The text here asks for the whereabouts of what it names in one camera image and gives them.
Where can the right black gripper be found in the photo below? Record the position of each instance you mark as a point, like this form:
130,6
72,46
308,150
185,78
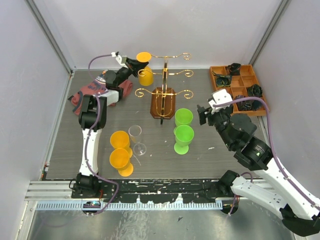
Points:
203,113

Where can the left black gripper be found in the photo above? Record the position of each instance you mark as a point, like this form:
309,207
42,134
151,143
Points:
134,67

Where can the orange goblet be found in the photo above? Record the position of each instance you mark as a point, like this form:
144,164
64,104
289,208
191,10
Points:
121,140
120,160
145,75

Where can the green goblet front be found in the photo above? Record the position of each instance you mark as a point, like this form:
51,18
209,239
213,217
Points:
184,135

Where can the green goblet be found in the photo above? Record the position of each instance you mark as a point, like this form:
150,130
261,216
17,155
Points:
184,135
183,116

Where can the gold wine glass rack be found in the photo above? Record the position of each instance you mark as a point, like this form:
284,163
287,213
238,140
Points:
163,99

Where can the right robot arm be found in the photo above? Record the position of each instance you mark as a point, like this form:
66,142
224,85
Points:
290,202

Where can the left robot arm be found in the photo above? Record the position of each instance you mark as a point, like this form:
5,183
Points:
90,105

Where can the clear wine glass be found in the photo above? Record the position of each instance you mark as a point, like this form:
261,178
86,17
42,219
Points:
135,134

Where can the red cloth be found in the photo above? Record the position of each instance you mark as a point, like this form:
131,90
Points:
96,87

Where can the green goblet rear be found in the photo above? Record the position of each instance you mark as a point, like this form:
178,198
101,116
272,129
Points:
183,116

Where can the wooden compartment tray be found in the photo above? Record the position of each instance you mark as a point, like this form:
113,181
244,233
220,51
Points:
239,86

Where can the black rolled item in tray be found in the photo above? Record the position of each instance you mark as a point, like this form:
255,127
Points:
255,91

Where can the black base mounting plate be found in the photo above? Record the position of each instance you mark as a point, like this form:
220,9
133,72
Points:
157,191

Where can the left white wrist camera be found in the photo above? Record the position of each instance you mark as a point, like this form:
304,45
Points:
120,58

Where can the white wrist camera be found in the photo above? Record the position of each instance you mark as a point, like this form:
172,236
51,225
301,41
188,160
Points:
219,99
120,58

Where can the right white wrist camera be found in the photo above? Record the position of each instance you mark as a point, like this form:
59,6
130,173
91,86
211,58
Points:
219,99

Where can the grey cable duct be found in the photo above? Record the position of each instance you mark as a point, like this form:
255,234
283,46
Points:
94,205

